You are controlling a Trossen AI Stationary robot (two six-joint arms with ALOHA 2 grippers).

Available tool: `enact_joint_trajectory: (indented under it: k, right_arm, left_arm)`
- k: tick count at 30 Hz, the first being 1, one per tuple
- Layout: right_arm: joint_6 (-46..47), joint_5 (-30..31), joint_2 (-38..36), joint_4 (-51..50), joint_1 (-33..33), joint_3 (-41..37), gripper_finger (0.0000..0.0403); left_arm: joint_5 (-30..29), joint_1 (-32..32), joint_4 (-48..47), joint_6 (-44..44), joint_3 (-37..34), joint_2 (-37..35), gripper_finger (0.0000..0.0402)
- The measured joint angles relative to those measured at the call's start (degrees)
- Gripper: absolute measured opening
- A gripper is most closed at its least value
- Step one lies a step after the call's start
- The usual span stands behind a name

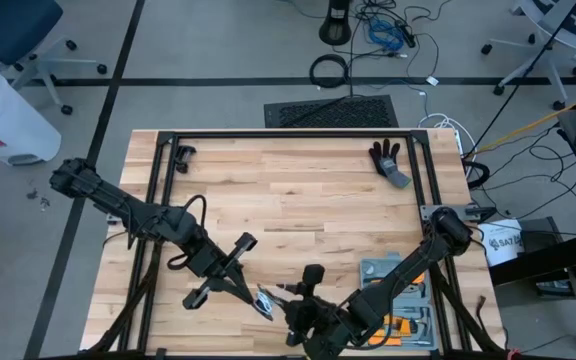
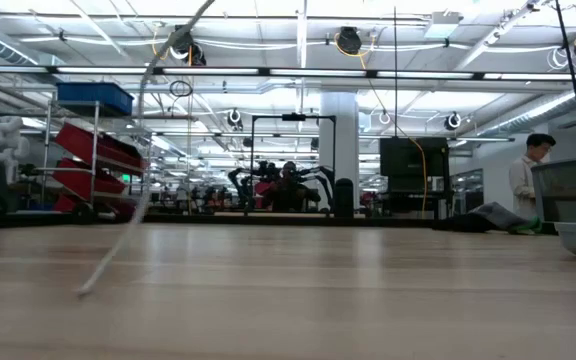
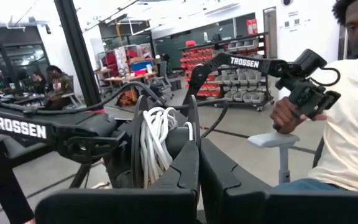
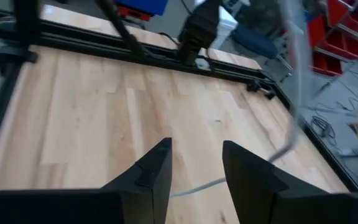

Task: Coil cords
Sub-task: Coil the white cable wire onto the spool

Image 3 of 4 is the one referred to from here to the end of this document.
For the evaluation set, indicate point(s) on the grey door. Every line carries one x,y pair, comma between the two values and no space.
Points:
270,31

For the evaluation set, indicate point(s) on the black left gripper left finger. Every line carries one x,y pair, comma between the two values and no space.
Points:
120,205

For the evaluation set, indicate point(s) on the cluttered wooden table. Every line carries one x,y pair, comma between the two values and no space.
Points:
129,62

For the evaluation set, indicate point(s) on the seated person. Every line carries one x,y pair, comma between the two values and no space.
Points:
350,124
57,87
39,82

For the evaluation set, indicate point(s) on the person's hand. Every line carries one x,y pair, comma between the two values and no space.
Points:
286,115

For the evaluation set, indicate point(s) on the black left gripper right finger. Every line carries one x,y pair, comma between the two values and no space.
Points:
244,205

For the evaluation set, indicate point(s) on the red package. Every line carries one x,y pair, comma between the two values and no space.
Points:
252,26

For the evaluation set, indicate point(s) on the bin shelving cart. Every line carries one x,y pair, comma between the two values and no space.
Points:
247,77

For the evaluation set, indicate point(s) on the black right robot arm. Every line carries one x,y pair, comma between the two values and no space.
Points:
17,124

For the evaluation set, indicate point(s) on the grey chair armrest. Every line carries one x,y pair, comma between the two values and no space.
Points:
272,140

